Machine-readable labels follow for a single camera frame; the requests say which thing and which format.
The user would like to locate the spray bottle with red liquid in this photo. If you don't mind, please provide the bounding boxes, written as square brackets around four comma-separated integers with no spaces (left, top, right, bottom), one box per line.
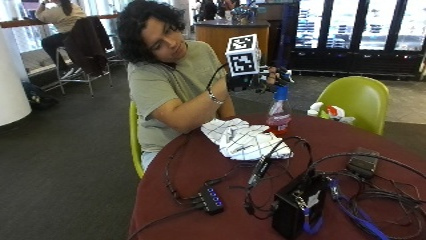
[265,66,295,136]

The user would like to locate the white marker cube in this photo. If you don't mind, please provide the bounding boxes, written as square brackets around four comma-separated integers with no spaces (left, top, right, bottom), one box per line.
[224,33,264,78]

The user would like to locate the white and red soft toy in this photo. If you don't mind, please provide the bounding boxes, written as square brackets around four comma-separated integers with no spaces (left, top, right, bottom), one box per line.
[307,101,357,126]

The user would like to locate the round wooden counter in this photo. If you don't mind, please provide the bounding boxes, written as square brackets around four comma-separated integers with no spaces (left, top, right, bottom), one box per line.
[195,19,272,65]

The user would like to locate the green chair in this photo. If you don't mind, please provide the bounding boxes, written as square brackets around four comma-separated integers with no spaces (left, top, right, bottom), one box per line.
[315,75,392,136]
[128,101,147,180]

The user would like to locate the blue decoration on counter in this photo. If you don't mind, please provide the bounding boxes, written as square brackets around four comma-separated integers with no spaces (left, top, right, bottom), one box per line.
[229,3,260,26]

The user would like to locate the white checkered cloth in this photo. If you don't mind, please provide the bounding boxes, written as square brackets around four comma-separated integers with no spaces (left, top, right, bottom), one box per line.
[200,117,295,162]

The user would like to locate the black framed glass doors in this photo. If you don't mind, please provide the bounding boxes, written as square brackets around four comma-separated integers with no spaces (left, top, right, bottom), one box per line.
[289,0,426,80]

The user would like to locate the person in green shirt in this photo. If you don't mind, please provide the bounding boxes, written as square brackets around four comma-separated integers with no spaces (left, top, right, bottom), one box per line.
[116,0,237,173]

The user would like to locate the black power adapter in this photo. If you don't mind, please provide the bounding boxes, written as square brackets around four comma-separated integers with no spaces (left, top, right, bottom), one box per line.
[347,146,383,180]

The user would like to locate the black hub with blue lights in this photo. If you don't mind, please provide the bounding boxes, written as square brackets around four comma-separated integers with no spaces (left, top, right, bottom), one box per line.
[196,183,227,216]

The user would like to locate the black box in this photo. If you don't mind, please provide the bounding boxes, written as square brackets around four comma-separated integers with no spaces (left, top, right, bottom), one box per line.
[271,172,329,240]

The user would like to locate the metal stool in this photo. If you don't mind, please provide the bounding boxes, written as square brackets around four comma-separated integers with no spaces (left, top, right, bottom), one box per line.
[55,45,115,98]

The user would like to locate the dark jacket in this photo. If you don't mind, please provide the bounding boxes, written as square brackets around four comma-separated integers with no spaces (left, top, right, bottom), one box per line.
[63,15,115,77]

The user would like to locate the black bag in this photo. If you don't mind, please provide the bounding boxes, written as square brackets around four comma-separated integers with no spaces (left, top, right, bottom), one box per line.
[22,81,60,110]

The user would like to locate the wooden railing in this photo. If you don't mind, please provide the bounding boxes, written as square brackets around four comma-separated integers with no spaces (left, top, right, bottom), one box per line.
[0,13,120,30]

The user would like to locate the white column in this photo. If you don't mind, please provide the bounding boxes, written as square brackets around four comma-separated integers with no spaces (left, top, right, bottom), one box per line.
[0,25,34,127]

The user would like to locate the black glove cable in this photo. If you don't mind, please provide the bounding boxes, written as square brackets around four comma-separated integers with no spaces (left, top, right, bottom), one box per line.
[206,62,231,93]

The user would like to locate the silver bracelet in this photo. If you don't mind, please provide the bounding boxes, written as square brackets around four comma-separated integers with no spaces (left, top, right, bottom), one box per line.
[207,88,227,106]

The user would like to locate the black inline cable adapter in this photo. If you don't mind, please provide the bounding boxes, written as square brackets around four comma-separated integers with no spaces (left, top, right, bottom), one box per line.
[247,154,273,188]

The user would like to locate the black looped cable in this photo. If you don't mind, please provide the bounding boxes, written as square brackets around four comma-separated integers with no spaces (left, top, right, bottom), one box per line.
[164,132,211,206]

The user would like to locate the bundle of black cables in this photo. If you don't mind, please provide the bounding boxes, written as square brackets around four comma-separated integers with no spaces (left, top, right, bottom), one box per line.
[309,151,426,240]

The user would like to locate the blue lanyard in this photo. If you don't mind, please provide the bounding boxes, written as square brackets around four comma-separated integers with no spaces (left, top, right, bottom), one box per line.
[303,179,393,240]

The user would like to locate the black hub cable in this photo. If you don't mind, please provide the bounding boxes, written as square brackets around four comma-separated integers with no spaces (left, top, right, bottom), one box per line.
[127,203,207,240]

